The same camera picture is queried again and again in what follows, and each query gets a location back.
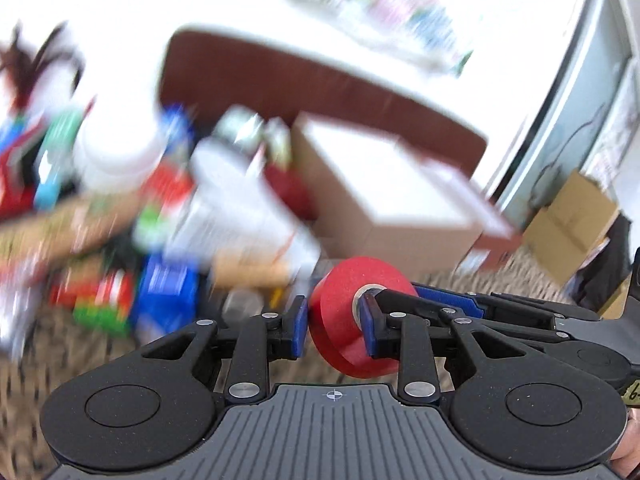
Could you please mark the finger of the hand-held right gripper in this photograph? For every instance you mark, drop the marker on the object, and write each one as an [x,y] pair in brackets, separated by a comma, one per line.
[540,339]
[450,300]

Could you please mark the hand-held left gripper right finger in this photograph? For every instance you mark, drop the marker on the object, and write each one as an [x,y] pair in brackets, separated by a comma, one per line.
[366,330]

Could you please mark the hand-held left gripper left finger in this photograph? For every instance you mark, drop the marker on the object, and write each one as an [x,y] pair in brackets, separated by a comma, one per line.
[300,330]

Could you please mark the red tape roll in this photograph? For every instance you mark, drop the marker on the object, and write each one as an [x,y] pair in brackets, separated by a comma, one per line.
[335,310]

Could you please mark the cardboard box with white lining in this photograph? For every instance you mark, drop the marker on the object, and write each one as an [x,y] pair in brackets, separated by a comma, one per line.
[350,200]

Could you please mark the person's right hand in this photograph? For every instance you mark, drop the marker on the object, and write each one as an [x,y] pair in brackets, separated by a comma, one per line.
[631,452]

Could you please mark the small brown cardboard box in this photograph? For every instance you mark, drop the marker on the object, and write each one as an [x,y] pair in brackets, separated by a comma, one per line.
[250,270]

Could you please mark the dark cloth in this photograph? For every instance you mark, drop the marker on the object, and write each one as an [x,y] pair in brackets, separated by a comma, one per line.
[607,265]

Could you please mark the plain cardboard box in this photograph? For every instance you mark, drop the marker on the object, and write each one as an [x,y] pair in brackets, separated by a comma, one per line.
[570,230]

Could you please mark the large white box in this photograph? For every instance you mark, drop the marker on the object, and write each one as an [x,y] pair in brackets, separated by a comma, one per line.
[235,210]

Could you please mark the red and green packet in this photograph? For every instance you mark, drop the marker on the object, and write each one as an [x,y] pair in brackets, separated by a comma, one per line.
[105,300]

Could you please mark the silver foil packet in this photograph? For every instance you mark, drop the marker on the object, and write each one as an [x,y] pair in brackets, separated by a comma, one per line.
[245,127]

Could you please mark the white cabinet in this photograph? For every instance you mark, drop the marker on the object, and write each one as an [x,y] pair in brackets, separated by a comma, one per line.
[565,110]

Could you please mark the small blue packet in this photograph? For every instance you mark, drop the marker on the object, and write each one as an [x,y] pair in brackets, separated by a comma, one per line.
[176,130]

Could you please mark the brown wooden headboard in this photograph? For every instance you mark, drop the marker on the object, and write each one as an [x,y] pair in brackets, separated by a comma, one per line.
[300,85]

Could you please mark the white plastic jar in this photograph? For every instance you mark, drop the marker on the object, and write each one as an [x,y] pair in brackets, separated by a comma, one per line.
[115,155]

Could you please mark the patterned woven bedspread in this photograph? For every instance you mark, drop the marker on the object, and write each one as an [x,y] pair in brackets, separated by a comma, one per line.
[30,385]

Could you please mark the floral plastic bag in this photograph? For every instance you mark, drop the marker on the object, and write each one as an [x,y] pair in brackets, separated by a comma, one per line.
[390,5]

